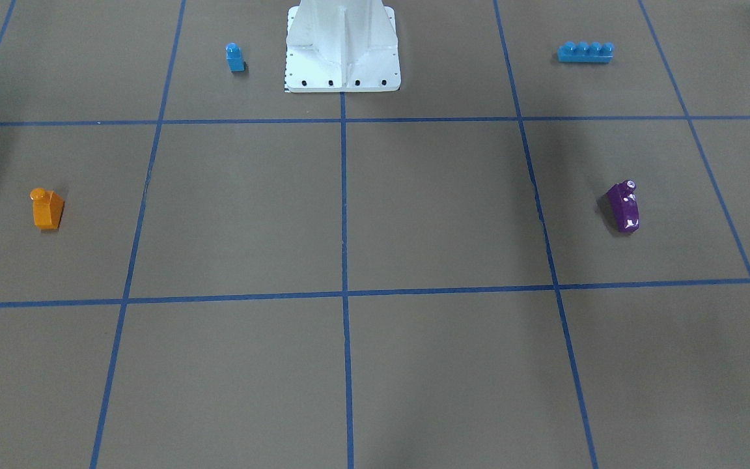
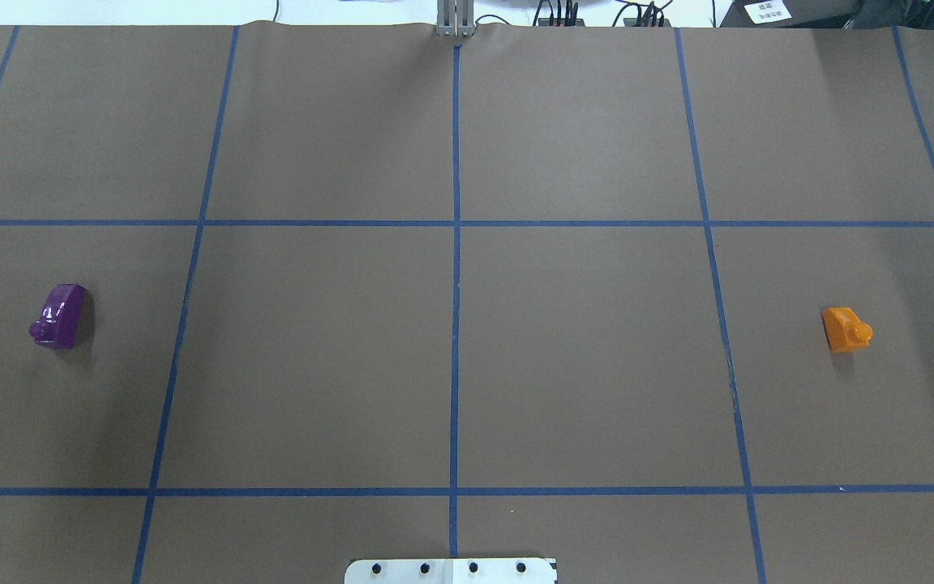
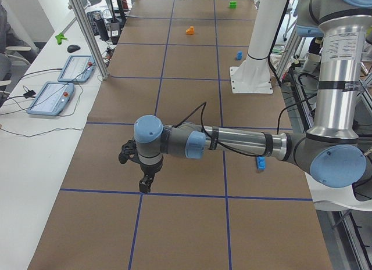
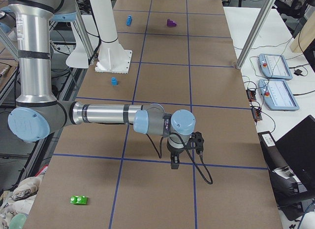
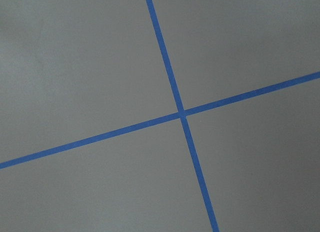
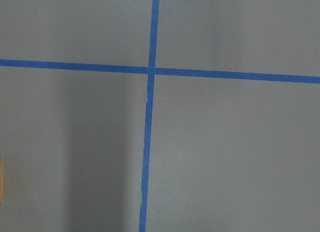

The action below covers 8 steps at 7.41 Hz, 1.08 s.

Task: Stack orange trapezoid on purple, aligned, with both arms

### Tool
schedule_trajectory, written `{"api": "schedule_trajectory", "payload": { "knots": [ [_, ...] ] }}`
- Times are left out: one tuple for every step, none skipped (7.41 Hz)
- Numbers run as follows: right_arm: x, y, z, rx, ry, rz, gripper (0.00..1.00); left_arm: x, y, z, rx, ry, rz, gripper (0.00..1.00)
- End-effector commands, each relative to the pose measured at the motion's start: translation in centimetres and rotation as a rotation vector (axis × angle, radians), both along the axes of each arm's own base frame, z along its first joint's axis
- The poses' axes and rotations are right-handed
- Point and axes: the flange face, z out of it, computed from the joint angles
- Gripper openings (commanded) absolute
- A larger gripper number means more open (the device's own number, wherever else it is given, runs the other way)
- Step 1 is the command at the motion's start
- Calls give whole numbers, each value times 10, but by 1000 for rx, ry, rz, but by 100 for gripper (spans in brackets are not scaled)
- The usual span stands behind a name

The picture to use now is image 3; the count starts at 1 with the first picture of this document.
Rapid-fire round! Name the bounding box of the green duplo block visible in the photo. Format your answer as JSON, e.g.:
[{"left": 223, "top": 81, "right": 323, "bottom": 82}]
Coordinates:
[{"left": 229, "top": 1, "right": 237, "bottom": 9}]

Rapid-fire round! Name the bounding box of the white camera pole base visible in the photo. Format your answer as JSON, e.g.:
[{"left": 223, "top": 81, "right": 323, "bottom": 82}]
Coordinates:
[{"left": 230, "top": 0, "right": 289, "bottom": 94}]

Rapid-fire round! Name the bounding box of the near teach pendant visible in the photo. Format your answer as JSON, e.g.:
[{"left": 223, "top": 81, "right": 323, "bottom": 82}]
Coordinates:
[{"left": 27, "top": 81, "right": 74, "bottom": 116}]

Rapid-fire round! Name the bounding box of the teach pendant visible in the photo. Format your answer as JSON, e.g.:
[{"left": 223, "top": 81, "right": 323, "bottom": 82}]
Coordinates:
[
  {"left": 58, "top": 55, "right": 95, "bottom": 82},
  {"left": 27, "top": 81, "right": 74, "bottom": 116}
]

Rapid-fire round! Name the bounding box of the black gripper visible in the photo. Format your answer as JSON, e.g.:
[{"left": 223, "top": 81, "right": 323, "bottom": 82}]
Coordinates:
[{"left": 139, "top": 162, "right": 163, "bottom": 193}]

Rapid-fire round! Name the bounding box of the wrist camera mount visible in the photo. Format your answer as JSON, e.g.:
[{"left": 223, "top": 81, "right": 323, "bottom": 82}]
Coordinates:
[{"left": 118, "top": 140, "right": 140, "bottom": 164}]

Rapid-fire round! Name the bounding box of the black keyboard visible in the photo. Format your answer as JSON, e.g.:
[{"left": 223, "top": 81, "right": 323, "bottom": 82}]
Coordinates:
[{"left": 86, "top": 10, "right": 103, "bottom": 36}]

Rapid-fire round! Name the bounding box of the far teach pendant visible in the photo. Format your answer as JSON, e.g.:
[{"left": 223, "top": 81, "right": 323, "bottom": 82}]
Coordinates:
[{"left": 58, "top": 55, "right": 95, "bottom": 82}]

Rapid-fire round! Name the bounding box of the long blue duplo block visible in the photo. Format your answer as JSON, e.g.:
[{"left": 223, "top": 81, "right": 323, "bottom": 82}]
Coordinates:
[{"left": 256, "top": 156, "right": 266, "bottom": 171}]

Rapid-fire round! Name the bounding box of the aluminium frame post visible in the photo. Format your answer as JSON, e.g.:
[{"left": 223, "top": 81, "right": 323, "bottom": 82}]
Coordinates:
[{"left": 69, "top": 0, "right": 109, "bottom": 80}]

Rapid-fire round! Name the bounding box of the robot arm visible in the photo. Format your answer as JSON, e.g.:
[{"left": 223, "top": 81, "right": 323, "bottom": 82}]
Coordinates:
[{"left": 133, "top": 0, "right": 371, "bottom": 193}]

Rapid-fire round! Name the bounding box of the green clamp tool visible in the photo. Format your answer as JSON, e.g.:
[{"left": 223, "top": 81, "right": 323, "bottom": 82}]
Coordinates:
[{"left": 55, "top": 33, "right": 67, "bottom": 45}]

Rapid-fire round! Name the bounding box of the orange trapezoid block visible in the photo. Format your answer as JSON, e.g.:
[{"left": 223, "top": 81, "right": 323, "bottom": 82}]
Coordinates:
[{"left": 185, "top": 26, "right": 195, "bottom": 35}]

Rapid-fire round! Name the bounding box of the black water bottle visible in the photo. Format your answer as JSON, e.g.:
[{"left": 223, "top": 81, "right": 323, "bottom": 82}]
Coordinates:
[{"left": 94, "top": 13, "right": 109, "bottom": 41}]

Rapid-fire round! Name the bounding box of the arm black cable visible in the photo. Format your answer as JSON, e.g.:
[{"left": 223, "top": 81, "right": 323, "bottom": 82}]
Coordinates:
[{"left": 174, "top": 101, "right": 284, "bottom": 159}]

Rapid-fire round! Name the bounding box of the black computer mouse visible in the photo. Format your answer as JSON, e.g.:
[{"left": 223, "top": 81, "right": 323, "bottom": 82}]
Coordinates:
[{"left": 67, "top": 45, "right": 81, "bottom": 53}]

